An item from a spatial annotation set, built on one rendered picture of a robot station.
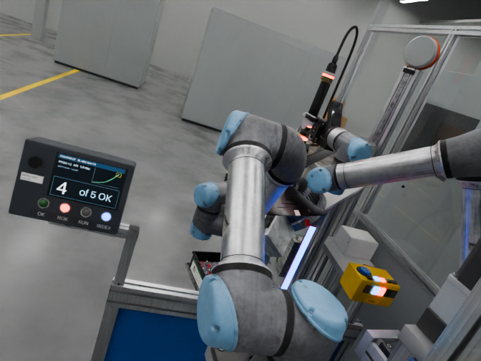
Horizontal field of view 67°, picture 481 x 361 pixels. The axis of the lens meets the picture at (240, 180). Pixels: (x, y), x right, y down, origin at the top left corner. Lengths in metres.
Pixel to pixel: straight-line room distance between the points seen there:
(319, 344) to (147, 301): 0.67
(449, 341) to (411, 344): 0.13
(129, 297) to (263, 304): 0.65
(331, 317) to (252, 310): 0.14
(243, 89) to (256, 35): 0.96
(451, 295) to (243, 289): 0.38
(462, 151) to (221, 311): 0.66
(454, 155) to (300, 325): 0.54
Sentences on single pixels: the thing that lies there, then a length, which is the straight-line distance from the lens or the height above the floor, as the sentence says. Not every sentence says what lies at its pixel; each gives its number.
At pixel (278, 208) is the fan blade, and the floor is 1.16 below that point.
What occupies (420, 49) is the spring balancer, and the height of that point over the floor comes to 1.89.
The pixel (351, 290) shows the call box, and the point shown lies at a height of 1.01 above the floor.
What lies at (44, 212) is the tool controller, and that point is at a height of 1.09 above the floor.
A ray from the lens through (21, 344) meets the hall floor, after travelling 2.18.
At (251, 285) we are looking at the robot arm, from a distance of 0.64.
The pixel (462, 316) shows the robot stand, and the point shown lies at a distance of 0.67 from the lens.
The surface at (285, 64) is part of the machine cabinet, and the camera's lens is 6.96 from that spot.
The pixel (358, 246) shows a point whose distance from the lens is 1.92.
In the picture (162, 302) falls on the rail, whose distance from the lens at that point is 1.22.
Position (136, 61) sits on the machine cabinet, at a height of 0.57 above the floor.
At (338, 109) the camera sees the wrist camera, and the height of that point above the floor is 1.54.
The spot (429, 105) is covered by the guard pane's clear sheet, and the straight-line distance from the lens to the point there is 2.07.
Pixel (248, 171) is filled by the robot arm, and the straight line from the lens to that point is 0.77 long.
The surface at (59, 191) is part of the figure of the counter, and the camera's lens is 1.00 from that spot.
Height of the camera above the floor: 1.62
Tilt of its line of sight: 19 degrees down
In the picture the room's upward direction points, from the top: 21 degrees clockwise
